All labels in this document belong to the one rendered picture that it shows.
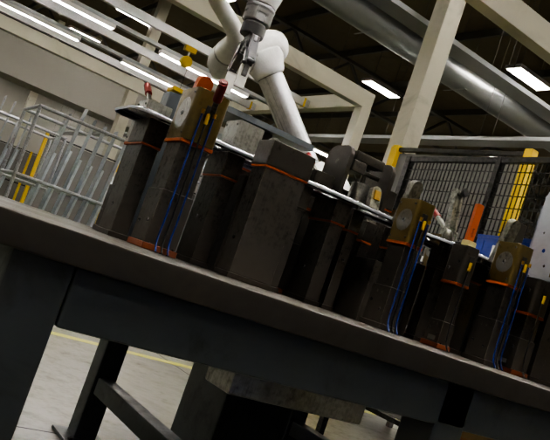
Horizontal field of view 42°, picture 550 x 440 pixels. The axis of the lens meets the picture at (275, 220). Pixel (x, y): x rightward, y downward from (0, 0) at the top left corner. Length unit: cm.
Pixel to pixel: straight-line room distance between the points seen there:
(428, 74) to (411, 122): 73
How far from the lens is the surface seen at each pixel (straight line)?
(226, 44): 260
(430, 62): 1065
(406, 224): 188
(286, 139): 221
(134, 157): 171
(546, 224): 254
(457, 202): 246
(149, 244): 152
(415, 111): 1043
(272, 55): 277
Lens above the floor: 72
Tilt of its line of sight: 5 degrees up
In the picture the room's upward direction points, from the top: 19 degrees clockwise
